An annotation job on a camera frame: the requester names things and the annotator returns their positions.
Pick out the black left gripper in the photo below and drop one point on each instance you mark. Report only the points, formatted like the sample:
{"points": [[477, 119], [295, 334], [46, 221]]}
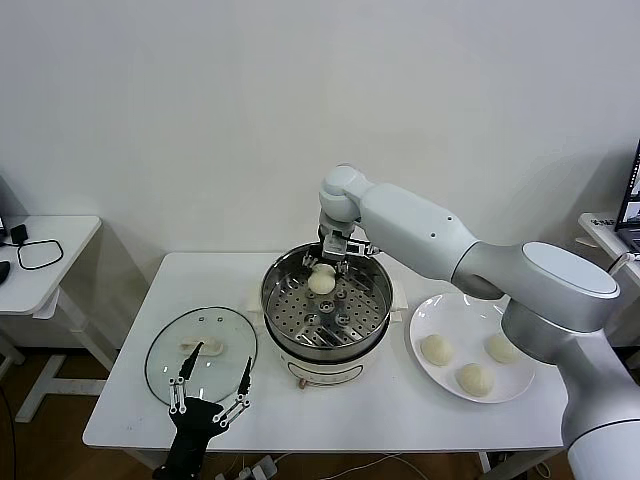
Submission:
{"points": [[192, 420]]}

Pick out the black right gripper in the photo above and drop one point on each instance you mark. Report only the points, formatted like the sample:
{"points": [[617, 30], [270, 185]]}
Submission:
{"points": [[350, 232]]}

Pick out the white steamed baozi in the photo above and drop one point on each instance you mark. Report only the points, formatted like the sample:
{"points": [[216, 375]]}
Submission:
{"points": [[476, 380], [321, 282], [437, 350], [502, 350]]}

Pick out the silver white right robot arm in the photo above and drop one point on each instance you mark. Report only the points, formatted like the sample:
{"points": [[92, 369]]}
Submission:
{"points": [[425, 225]]}

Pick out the stainless steel steamer basket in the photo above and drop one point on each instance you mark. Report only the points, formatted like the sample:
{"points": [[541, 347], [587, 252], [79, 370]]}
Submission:
{"points": [[370, 320]]}

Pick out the white electric cooker base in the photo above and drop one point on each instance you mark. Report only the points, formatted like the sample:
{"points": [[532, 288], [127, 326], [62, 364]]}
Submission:
{"points": [[325, 372]]}

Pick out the white power strip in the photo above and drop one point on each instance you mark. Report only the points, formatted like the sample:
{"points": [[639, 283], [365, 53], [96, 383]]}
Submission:
{"points": [[262, 470]]}

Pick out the white round plate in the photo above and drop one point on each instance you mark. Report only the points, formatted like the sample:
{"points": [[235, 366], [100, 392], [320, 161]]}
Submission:
{"points": [[450, 320]]}

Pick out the black computer mouse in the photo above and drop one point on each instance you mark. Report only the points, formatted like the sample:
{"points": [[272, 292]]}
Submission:
{"points": [[3, 272]]}

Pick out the small black power adapter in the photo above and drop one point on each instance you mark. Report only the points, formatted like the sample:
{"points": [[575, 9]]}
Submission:
{"points": [[20, 234]]}

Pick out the small wooden stick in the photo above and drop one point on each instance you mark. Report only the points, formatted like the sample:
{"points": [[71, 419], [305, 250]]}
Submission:
{"points": [[585, 241]]}

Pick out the dark monitor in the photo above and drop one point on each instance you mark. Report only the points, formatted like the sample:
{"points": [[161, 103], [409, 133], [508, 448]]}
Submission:
{"points": [[2, 225]]}

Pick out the grey open laptop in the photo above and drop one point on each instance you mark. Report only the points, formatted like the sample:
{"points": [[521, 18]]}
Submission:
{"points": [[631, 210]]}

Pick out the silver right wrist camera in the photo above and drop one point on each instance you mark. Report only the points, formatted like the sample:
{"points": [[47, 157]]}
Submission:
{"points": [[335, 246]]}

